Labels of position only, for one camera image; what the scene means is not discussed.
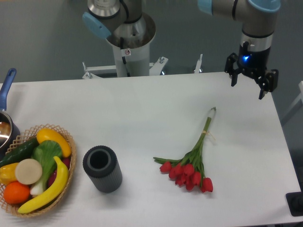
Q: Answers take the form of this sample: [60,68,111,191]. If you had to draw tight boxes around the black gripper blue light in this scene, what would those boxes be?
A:
[224,41,279,100]

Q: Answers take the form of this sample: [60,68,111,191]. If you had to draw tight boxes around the red tulip bouquet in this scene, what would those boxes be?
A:
[153,107,216,193]

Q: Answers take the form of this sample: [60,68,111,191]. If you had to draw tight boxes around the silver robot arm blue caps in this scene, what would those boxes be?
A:
[82,0,281,98]

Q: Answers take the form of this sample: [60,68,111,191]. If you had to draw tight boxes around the black device at table edge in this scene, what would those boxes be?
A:
[285,192,303,217]

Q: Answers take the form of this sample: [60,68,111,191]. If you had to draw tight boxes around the dark grey ribbed vase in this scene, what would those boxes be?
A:
[82,145,123,193]

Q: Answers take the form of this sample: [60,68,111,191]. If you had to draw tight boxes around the yellow squash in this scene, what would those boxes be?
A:
[36,128,71,158]

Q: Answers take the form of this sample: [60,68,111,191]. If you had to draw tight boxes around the green bok choy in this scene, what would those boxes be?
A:
[30,140,62,197]

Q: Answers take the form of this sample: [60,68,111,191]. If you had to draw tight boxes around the dark red vegetable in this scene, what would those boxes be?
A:
[47,157,71,189]

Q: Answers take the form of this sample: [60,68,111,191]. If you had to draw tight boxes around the yellow banana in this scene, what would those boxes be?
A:
[18,156,69,214]

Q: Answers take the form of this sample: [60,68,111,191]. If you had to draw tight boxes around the woven wicker basket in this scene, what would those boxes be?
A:
[0,124,77,218]

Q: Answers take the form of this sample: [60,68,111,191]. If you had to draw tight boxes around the green cucumber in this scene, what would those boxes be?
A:
[0,137,39,167]

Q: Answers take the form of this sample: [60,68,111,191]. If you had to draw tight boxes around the round beige wooden disc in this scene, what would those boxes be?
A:
[15,158,43,185]

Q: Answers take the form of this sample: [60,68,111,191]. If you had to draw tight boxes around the yellow bell pepper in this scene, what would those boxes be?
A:
[0,163,18,185]

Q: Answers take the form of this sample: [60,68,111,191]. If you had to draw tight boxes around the orange fruit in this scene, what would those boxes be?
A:
[3,181,30,204]

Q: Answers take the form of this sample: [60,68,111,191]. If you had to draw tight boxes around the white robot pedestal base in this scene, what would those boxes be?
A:
[81,13,204,80]

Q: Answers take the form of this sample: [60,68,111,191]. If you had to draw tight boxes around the blue handled saucepan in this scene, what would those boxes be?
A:
[0,68,20,160]

